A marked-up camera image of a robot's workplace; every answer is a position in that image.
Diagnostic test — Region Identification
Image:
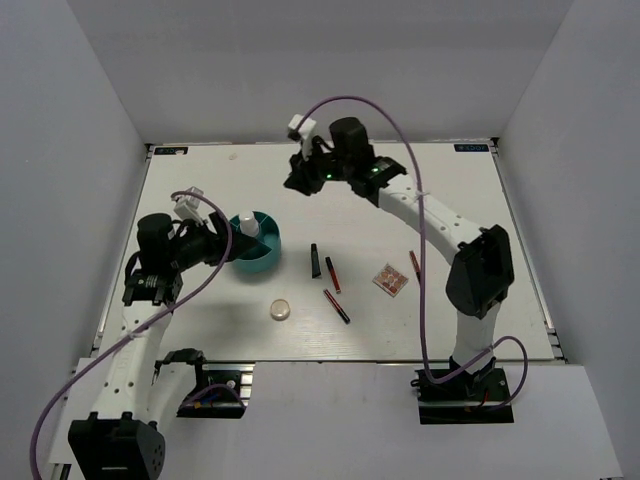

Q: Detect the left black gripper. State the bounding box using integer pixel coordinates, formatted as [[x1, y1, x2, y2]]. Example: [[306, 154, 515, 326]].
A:
[[169, 211, 259, 272]]

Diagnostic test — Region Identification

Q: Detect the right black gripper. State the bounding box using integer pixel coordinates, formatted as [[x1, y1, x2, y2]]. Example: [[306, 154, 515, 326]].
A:
[[284, 139, 354, 197]]

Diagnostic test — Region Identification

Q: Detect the white pink blue bottle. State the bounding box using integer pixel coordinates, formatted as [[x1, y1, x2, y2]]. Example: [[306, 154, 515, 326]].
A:
[[238, 210, 261, 238]]

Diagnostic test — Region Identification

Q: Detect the black makeup tube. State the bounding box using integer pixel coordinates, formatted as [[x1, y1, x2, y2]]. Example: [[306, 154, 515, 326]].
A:
[[310, 243, 321, 279]]

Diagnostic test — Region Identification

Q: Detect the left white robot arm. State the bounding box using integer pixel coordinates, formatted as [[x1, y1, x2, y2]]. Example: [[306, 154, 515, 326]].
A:
[[68, 213, 261, 479]]

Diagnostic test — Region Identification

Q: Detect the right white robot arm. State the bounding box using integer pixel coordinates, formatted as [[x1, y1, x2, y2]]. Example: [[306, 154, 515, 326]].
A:
[[284, 114, 515, 399]]

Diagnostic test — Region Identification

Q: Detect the teal round organizer container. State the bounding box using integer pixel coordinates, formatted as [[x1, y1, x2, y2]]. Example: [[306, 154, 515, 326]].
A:
[[230, 211, 281, 274]]

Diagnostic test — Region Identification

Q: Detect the round beige compact jar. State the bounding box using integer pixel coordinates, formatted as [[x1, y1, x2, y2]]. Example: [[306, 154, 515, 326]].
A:
[[270, 299, 291, 321]]

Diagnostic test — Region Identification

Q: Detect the red lip gloss upper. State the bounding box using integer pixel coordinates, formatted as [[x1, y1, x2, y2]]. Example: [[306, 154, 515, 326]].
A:
[[325, 256, 341, 294]]

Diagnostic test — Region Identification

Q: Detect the red lip gloss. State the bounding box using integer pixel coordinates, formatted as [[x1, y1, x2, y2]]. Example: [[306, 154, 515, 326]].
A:
[[323, 289, 351, 325], [325, 256, 341, 294], [409, 250, 422, 283]]

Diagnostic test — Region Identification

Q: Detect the red lip gloss lower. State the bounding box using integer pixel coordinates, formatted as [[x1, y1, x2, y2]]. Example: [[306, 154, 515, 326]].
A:
[[323, 289, 351, 325]]

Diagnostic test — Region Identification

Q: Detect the eyeshadow palette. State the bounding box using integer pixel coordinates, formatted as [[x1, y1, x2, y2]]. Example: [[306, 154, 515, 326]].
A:
[[372, 264, 409, 297]]

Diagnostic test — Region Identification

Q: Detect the red lip gloss right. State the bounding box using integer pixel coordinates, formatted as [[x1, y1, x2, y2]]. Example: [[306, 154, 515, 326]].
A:
[[409, 250, 422, 283]]

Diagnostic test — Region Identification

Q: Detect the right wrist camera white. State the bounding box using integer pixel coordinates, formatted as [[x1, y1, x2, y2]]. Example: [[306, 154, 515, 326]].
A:
[[287, 114, 316, 160]]

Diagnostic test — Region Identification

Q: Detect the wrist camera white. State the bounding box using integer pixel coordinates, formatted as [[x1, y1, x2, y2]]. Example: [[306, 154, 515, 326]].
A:
[[172, 186, 206, 225], [287, 114, 316, 160]]

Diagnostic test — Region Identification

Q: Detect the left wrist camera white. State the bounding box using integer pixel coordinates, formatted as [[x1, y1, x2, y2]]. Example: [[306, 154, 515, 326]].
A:
[[172, 186, 206, 225]]

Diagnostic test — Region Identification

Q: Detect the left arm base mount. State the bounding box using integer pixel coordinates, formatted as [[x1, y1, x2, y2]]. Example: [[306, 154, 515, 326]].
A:
[[177, 362, 254, 419]]

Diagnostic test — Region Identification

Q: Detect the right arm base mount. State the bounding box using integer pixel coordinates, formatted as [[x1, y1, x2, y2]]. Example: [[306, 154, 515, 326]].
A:
[[410, 366, 514, 425]]

